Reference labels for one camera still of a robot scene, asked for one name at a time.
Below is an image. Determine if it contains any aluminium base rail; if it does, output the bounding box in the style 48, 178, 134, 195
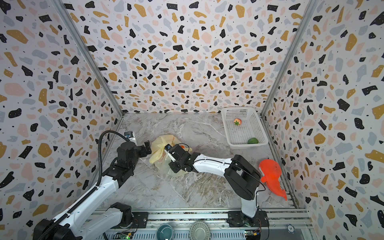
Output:
95, 209, 317, 240

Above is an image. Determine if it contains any yellow translucent plastic bag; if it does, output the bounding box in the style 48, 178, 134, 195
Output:
149, 135, 187, 177

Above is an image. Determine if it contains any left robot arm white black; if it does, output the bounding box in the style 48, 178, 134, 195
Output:
33, 141, 152, 240

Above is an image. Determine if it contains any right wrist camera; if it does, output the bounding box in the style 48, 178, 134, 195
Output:
164, 144, 176, 162

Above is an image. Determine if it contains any small red strawberry toy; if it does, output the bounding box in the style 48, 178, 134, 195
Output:
234, 118, 242, 126

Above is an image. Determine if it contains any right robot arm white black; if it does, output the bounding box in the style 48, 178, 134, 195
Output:
165, 144, 262, 227

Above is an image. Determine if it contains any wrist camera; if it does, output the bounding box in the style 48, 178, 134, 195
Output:
124, 131, 138, 145
164, 144, 176, 162

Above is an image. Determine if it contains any small round white token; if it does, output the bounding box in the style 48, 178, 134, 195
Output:
286, 224, 295, 234

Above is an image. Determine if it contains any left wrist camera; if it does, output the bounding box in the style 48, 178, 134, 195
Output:
124, 131, 138, 145

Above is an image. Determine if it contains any teal bowl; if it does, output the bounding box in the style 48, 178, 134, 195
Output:
156, 224, 174, 240

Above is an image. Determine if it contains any white plastic mesh basket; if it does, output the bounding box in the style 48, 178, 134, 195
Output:
221, 107, 269, 149

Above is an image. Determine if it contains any green fruit in basket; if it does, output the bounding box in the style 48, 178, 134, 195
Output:
247, 138, 259, 144

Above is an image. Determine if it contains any grey ribbed plate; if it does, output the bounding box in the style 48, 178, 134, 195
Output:
190, 222, 210, 240

